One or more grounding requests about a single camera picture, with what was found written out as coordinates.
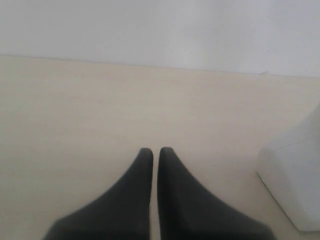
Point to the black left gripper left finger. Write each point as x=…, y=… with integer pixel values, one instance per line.
x=121, y=213

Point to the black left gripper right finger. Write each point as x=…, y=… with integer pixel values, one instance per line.
x=188, y=211

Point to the white mannequin head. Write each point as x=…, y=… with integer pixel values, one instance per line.
x=289, y=166

